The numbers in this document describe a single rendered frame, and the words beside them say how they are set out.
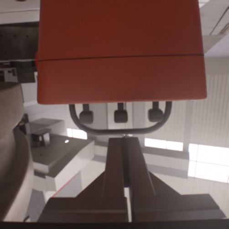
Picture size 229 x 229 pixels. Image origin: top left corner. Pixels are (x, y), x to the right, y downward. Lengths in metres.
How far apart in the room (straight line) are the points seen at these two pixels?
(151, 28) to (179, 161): 3.10
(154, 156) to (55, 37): 3.14
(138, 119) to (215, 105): 10.86
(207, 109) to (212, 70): 2.77
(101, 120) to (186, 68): 3.36
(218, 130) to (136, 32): 14.12
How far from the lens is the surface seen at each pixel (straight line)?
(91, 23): 0.19
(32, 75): 1.43
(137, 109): 3.17
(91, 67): 0.18
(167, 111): 0.33
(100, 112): 3.49
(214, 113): 13.86
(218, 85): 13.55
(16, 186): 1.38
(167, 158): 3.24
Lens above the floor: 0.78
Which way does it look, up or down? 15 degrees up
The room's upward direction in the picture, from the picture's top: 178 degrees clockwise
